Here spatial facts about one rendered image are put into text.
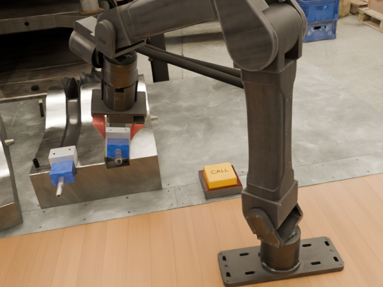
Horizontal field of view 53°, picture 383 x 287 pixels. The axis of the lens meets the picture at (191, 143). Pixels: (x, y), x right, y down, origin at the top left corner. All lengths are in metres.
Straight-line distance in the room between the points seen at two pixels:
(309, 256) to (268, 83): 0.33
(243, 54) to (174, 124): 0.66
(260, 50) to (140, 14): 0.20
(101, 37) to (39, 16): 0.94
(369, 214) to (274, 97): 0.40
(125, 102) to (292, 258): 0.39
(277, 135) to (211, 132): 0.54
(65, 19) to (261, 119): 1.09
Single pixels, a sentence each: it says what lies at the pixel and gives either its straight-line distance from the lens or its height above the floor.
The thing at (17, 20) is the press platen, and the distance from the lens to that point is 1.57.
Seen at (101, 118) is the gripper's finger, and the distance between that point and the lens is 0.75.
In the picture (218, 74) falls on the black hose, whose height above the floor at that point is 0.85.
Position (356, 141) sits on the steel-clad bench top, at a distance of 1.03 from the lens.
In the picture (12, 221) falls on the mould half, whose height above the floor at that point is 0.81.
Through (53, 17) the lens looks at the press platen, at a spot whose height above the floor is 1.03.
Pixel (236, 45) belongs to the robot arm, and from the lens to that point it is 0.47.
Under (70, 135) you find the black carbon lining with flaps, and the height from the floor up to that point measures 0.88.
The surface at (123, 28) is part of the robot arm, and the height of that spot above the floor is 1.18.
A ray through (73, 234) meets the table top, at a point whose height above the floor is 0.80.
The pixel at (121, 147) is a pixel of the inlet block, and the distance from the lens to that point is 0.76.
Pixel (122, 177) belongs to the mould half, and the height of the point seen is 0.85.
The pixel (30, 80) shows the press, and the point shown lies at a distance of 1.70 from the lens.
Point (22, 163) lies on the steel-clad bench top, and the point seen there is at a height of 0.80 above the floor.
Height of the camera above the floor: 1.32
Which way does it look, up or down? 31 degrees down
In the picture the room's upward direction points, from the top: 5 degrees counter-clockwise
